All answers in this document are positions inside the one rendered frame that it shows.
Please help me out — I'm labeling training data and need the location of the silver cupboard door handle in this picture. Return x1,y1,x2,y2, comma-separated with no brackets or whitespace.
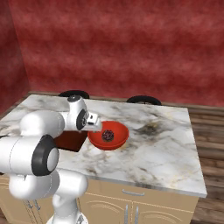
134,206,140,224
24,199,34,212
124,204,130,224
32,199,42,212

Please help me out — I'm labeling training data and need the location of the silver drawer handle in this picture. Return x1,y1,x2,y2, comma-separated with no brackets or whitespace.
122,189,146,197

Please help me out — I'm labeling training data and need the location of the beige drawer front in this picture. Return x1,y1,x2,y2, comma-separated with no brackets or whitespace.
85,178,200,214

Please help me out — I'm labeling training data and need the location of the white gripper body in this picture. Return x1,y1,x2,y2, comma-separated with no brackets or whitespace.
85,120,103,134

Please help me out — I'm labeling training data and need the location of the red bowl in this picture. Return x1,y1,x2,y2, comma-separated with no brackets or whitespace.
87,120,130,151

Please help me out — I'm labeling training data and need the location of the beige cupboard door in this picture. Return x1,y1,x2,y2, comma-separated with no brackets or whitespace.
132,201,198,224
76,192,134,224
0,174,56,224

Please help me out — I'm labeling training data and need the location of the dark red tray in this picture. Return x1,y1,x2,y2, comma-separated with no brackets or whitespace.
53,129,88,152

